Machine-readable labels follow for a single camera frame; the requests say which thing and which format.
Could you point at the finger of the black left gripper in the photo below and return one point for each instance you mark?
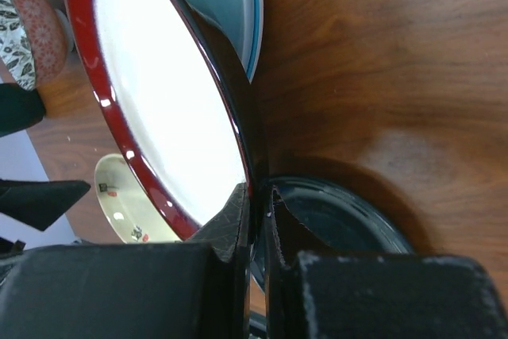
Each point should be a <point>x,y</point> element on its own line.
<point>39,205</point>

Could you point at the dark green mug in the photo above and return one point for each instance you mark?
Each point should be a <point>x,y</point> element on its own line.
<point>20,109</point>

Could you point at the black floral patterned bowl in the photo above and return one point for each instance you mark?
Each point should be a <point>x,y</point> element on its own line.
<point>16,53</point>

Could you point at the black small plate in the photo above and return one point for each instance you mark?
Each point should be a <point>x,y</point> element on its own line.
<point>339,218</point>

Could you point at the red rimmed cream plate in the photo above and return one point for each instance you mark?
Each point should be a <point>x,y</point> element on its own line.
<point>177,101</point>

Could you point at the cream yellow small plate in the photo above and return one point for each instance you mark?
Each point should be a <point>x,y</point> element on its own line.
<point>125,205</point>

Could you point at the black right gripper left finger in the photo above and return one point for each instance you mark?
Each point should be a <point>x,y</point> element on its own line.
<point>197,288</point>

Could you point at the red patterned white bowl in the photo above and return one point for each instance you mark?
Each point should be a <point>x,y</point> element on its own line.
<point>49,35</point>

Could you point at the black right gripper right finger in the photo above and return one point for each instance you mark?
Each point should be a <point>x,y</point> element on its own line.
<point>318,293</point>

